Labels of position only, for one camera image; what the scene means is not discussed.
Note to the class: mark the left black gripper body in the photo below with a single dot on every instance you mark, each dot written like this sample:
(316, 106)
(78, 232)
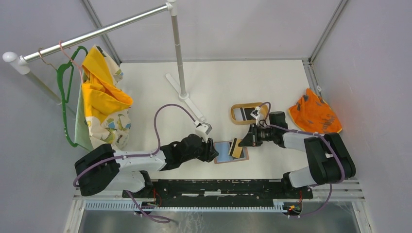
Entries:
(205, 150)

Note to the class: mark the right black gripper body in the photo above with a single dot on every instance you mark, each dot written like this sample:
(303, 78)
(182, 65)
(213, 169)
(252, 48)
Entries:
(263, 134)

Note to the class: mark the gold striped credit card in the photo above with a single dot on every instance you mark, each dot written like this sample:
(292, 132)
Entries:
(236, 152)

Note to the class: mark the tan oval tray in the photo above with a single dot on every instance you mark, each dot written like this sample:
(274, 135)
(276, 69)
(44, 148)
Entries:
(264, 110)

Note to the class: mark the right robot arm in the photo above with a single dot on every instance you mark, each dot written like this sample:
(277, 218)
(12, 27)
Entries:
(328, 158)

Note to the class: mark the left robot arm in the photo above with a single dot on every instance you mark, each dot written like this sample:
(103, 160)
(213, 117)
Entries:
(104, 169)

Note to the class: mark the black card in tray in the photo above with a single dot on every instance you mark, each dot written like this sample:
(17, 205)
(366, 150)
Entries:
(246, 113)

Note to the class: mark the orange cloth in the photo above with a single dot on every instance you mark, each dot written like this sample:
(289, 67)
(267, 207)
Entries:
(312, 114)

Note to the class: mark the yellow dinosaur print garment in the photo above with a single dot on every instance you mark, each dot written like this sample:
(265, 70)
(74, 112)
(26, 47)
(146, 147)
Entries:
(103, 108)

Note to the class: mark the green hanger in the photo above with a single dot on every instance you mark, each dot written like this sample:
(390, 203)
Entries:
(65, 95)

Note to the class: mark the pink hanger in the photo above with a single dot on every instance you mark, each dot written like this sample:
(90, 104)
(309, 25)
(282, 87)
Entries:
(71, 60)

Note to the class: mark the metal clothes rack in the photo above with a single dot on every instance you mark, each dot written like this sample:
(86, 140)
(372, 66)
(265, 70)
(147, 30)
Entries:
(20, 63)

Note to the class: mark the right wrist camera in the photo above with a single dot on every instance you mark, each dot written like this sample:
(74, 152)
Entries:
(255, 114)

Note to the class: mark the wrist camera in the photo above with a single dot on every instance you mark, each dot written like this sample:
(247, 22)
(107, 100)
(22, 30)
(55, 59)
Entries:
(202, 130)
(255, 114)

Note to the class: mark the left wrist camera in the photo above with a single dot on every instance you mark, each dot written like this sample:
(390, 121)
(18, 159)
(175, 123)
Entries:
(202, 130)

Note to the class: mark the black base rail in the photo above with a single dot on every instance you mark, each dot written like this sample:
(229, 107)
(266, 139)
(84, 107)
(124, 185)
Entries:
(221, 193)

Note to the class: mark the white cable duct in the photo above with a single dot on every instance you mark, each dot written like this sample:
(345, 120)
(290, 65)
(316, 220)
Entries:
(128, 205)

